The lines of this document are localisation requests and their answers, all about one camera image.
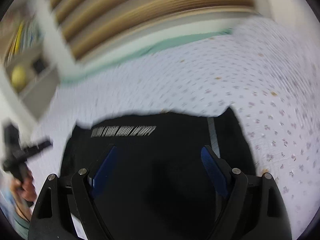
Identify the black hooded jacket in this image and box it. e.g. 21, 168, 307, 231
60, 108, 256, 239

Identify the grey left sleeve forearm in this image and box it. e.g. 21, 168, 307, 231
5, 204, 30, 239

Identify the person's left hand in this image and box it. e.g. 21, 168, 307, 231
10, 171, 37, 205

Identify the yellow ball on shelf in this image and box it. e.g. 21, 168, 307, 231
11, 65, 27, 91

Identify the white bookshelf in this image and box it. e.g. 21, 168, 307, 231
1, 0, 76, 139

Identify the white floral quilt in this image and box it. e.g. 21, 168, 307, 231
29, 16, 319, 239

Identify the wooden window blind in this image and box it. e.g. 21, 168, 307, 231
49, 0, 254, 60

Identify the teal bed sheet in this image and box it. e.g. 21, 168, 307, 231
60, 28, 233, 85

